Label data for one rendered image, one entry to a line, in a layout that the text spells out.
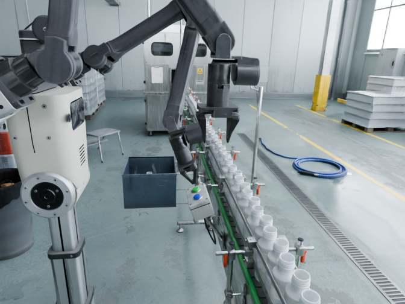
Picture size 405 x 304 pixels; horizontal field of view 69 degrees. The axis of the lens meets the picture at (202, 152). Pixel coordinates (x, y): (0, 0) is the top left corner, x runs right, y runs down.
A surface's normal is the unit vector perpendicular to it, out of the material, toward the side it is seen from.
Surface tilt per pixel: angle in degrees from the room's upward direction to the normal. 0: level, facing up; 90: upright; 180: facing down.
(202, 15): 83
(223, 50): 91
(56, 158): 101
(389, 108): 90
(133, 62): 90
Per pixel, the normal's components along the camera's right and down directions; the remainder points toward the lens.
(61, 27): 0.22, 0.15
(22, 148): 0.11, 0.49
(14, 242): 0.72, 0.30
